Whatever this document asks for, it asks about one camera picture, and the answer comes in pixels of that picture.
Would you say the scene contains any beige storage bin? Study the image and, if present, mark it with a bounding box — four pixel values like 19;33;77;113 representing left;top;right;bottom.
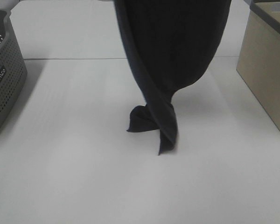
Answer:
237;0;280;131

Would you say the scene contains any grey perforated plastic basket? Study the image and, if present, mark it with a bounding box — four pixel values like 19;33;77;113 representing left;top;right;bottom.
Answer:
0;9;28;129

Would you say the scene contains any dark navy towel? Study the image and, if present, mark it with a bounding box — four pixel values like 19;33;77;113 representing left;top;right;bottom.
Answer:
114;0;231;153

